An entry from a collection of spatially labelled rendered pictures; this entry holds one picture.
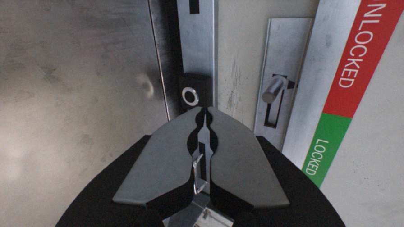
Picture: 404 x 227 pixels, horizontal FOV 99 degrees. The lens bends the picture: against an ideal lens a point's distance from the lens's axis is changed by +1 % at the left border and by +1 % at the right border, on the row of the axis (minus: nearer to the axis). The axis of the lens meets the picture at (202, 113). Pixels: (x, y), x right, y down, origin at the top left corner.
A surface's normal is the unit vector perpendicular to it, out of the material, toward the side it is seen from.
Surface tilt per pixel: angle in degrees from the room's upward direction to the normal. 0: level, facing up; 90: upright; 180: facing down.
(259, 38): 90
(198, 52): 90
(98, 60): 0
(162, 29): 0
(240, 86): 90
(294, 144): 90
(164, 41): 0
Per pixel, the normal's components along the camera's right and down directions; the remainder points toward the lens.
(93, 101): 0.85, 0.24
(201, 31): -0.53, 0.44
